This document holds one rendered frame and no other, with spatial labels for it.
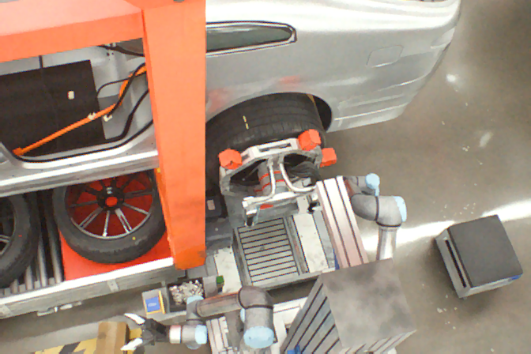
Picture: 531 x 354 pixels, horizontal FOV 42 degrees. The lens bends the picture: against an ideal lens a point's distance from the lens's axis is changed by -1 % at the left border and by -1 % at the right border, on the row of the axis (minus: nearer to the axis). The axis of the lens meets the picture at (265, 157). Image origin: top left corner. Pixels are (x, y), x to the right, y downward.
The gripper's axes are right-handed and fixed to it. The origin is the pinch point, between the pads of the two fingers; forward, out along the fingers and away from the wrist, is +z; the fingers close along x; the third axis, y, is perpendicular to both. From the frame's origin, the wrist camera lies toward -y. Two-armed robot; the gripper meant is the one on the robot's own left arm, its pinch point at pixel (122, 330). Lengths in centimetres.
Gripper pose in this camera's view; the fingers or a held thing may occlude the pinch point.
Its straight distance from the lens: 301.5
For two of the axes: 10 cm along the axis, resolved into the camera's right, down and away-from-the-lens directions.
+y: -0.8, 5.5, 8.3
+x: -0.1, -8.3, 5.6
